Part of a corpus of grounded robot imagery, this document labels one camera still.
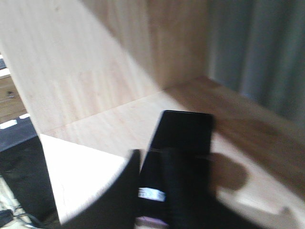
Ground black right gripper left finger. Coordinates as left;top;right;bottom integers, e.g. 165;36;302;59
60;149;141;229

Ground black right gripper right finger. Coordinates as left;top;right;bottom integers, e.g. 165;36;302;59
164;152;298;229

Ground black smartphone with white sticker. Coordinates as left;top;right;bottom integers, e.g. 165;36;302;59
136;110;214;229

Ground wooden drawer cabinet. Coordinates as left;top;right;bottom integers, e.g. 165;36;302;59
0;0;305;229

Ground grey curtain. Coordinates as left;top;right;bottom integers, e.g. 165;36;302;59
208;0;305;128

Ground tangled black floor cables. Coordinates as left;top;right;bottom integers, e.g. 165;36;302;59
0;207;60;229

